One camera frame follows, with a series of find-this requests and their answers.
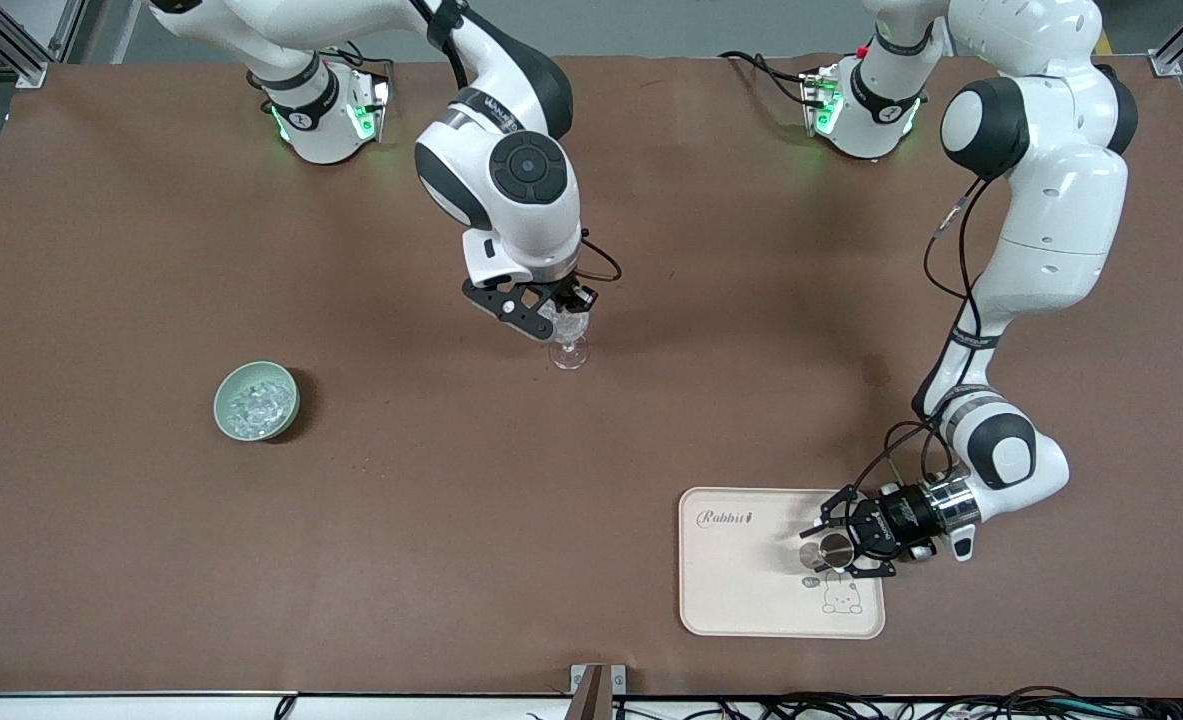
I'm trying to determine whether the clear stemmed wine glass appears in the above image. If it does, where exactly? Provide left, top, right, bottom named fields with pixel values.
left=541, top=305, right=592, bottom=371

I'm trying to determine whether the clear ice cubes pile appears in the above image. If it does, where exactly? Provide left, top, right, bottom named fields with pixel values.
left=226, top=378, right=292, bottom=436

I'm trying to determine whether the cream rabbit print tray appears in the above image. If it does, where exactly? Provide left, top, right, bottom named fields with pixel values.
left=678, top=486, right=887, bottom=640

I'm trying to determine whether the brown table cover sheet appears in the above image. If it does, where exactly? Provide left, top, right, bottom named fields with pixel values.
left=0, top=55, right=1183, bottom=698

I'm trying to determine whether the pale green ceramic bowl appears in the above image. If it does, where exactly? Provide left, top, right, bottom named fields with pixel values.
left=213, top=361, right=301, bottom=442

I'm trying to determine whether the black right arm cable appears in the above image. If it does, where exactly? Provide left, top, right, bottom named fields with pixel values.
left=406, top=0, right=624, bottom=284

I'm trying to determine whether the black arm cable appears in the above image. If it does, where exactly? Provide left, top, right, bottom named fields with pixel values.
left=406, top=0, right=624, bottom=284
left=879, top=178, right=997, bottom=501

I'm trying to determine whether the black cable bundle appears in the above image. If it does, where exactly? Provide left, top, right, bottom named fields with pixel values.
left=271, top=688, right=1183, bottom=720

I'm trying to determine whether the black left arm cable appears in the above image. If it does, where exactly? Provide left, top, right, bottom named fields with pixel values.
left=879, top=178, right=997, bottom=501

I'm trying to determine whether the black right base cable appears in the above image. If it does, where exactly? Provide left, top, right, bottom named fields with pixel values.
left=321, top=42, right=394, bottom=96

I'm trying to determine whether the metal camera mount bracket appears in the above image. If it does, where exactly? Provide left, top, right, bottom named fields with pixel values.
left=569, top=663, right=627, bottom=720

